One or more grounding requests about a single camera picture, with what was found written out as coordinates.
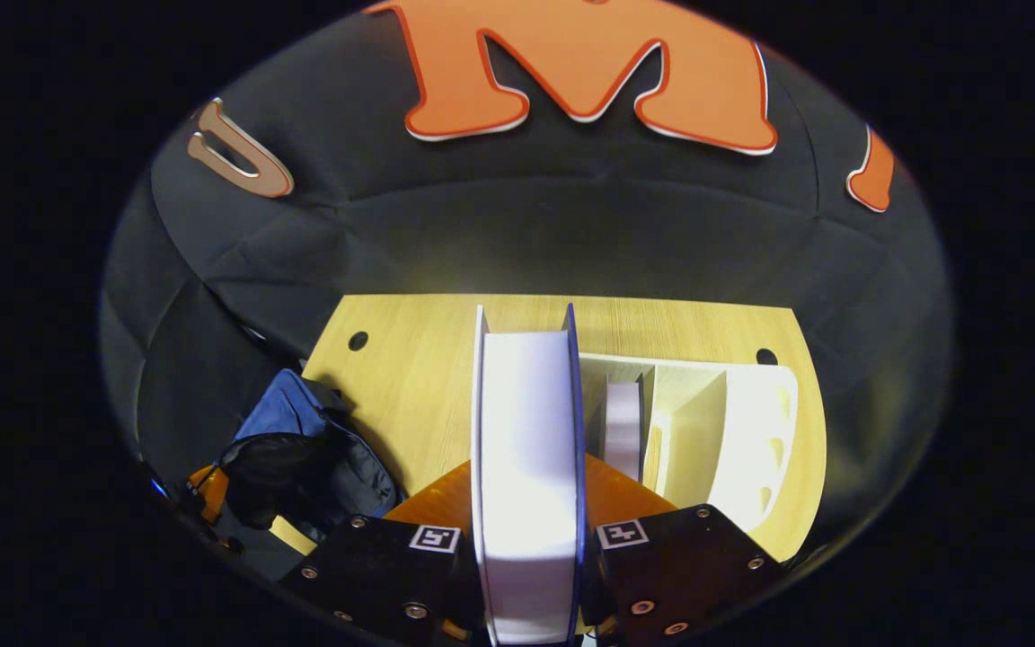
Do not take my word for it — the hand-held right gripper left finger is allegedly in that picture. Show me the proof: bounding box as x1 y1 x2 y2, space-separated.
279 458 487 646

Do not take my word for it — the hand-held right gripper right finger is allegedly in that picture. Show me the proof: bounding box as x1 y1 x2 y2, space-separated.
582 454 784 643

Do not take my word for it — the blue schoolbag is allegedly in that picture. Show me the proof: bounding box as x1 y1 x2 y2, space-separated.
212 368 406 540

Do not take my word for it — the white bookshelf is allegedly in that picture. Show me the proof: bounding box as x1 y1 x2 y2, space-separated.
576 353 800 533

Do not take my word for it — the white portrait cover book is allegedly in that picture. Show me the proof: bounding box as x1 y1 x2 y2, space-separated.
603 377 646 482

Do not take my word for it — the blue book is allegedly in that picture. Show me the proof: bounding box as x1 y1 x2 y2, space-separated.
471 304 588 646

